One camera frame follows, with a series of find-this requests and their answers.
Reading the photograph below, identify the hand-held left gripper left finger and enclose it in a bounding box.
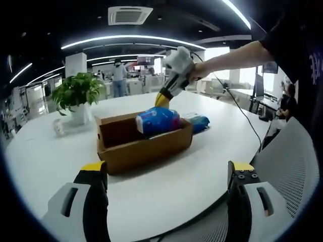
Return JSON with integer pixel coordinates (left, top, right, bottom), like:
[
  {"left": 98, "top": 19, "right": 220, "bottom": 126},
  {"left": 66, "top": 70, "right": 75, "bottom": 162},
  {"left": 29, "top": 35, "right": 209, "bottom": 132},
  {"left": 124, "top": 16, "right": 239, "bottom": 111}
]
[{"left": 41, "top": 161, "right": 111, "bottom": 242}]

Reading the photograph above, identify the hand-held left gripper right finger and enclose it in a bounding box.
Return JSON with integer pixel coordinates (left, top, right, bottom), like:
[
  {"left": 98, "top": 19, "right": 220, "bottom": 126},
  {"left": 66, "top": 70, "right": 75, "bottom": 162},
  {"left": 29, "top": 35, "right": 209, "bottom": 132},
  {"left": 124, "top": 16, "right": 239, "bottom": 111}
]
[{"left": 226, "top": 160, "right": 295, "bottom": 242}]

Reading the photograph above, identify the blue pink tissue pack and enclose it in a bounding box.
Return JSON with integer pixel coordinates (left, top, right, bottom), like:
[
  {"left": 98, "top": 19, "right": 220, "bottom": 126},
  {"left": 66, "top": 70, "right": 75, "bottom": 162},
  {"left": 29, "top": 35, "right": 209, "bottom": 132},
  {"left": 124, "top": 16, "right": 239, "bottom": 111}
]
[{"left": 135, "top": 106, "right": 182, "bottom": 139}]

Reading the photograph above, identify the blue plastic tissue pack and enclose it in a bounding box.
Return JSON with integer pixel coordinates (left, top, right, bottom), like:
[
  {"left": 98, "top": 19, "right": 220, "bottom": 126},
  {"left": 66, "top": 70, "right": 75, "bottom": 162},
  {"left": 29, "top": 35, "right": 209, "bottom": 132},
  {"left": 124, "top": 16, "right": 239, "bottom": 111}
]
[{"left": 182, "top": 113, "right": 211, "bottom": 134}]

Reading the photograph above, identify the brown cardboard shoe box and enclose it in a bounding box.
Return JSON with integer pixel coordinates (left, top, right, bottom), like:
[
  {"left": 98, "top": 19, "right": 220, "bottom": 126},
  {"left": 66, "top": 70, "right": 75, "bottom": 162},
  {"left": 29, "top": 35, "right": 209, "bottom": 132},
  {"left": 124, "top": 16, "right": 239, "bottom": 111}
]
[{"left": 94, "top": 111, "right": 194, "bottom": 175}]

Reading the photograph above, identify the person's right hand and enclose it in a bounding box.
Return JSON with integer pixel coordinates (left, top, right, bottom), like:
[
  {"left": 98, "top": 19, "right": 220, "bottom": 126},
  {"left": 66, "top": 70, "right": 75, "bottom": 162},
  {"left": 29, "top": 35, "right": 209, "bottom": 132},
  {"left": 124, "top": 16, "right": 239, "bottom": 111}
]
[{"left": 189, "top": 62, "right": 212, "bottom": 83}]

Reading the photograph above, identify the curved ceiling light strip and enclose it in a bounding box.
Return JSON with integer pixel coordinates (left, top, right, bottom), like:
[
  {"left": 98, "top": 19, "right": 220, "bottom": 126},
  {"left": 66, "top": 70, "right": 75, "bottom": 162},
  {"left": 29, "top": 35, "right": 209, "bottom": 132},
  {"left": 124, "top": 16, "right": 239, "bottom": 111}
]
[
  {"left": 222, "top": 0, "right": 252, "bottom": 30},
  {"left": 60, "top": 35, "right": 206, "bottom": 50}
]

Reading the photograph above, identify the ceiling air conditioner vent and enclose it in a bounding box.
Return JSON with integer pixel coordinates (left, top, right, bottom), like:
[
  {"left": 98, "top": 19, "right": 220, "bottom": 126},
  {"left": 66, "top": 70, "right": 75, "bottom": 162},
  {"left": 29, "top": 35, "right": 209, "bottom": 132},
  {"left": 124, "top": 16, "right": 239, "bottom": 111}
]
[{"left": 107, "top": 6, "right": 154, "bottom": 26}]

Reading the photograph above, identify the black desktop monitor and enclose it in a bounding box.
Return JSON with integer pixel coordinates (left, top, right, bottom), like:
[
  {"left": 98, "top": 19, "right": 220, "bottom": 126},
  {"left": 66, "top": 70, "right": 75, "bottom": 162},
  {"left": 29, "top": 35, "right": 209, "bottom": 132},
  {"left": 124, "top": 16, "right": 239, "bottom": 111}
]
[{"left": 255, "top": 72, "right": 265, "bottom": 98}]

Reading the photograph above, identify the green plant in white pot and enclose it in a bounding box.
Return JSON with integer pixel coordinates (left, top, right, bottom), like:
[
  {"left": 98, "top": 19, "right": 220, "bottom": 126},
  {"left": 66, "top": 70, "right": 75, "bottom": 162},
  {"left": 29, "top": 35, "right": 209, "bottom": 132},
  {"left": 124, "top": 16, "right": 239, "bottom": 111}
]
[{"left": 51, "top": 72, "right": 106, "bottom": 126}]

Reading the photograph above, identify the black hanging screen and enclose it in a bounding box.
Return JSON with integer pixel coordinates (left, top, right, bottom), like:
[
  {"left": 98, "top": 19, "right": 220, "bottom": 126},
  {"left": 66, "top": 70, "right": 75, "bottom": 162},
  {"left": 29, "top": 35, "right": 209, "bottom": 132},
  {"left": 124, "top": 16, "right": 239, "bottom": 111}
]
[{"left": 262, "top": 61, "right": 278, "bottom": 74}]

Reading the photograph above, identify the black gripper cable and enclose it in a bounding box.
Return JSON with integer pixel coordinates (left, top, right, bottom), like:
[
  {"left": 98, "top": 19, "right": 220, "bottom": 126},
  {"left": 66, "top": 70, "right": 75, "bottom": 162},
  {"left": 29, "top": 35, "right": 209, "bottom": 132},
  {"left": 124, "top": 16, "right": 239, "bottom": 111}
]
[{"left": 190, "top": 51, "right": 262, "bottom": 152}]

